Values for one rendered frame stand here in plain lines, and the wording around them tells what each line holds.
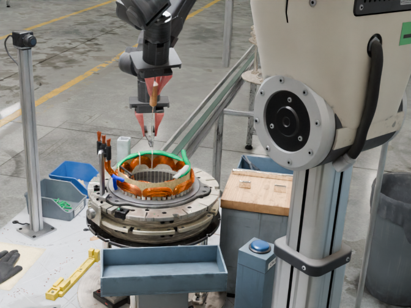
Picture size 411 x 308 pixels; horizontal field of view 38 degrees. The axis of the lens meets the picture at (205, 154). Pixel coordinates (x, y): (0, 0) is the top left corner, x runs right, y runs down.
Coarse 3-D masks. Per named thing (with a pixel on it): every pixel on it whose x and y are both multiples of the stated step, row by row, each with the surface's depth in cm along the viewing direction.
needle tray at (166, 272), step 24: (120, 264) 127; (144, 264) 128; (168, 264) 128; (192, 264) 129; (216, 264) 129; (120, 288) 117; (144, 288) 118; (168, 288) 119; (192, 288) 119; (216, 288) 120
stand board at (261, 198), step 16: (240, 176) 162; (224, 192) 153; (240, 192) 153; (256, 192) 153; (272, 192) 154; (288, 192) 154; (240, 208) 149; (256, 208) 148; (272, 208) 147; (288, 208) 146
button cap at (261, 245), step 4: (256, 240) 135; (260, 240) 135; (252, 244) 134; (256, 244) 133; (260, 244) 134; (264, 244) 134; (268, 244) 134; (252, 248) 133; (256, 248) 132; (260, 248) 132; (264, 248) 132; (268, 248) 134
